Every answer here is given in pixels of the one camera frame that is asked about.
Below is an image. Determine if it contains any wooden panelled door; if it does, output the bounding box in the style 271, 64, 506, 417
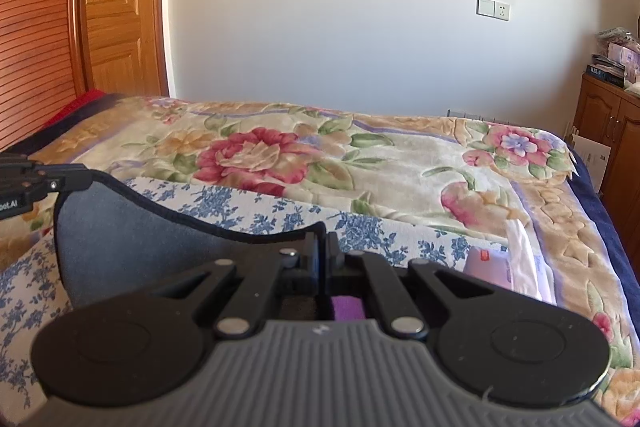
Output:
79, 0, 172, 98

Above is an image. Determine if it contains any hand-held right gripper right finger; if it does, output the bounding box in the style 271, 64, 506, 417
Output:
326, 231, 497, 339

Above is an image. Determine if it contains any white blue-flowered sheet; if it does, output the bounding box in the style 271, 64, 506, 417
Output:
0, 176, 473, 414

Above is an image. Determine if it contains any white cardboard sheet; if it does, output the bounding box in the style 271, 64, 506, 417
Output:
569, 131, 613, 194

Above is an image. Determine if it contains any white wall switch socket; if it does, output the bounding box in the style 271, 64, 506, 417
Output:
475, 0, 512, 22

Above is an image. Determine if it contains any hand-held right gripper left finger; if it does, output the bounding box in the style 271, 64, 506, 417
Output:
148, 231, 322, 339

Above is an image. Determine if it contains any white tissue packet red label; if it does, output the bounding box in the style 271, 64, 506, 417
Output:
463, 247, 517, 294

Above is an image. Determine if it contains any wooden cabinet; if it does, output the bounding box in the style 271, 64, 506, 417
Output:
571, 73, 640, 230

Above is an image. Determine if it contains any dark blue box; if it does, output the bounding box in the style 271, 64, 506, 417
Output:
584, 63, 627, 88

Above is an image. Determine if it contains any slatted wooden panel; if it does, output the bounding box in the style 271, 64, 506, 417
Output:
0, 0, 90, 154

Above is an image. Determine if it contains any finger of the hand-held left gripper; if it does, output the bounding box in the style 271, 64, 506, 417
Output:
29, 163, 95, 196

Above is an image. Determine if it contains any navy blue bed sheet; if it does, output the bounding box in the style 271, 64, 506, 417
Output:
564, 146, 640, 310

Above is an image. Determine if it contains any red blanket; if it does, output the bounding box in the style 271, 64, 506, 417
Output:
39, 89, 118, 130

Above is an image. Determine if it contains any white plastic bag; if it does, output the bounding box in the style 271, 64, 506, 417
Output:
504, 221, 557, 305

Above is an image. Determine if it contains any grey-blue towel with dark edge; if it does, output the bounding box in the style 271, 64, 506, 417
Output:
52, 167, 322, 310

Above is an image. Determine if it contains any floral plush blanket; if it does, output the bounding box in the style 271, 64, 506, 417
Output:
0, 94, 640, 427

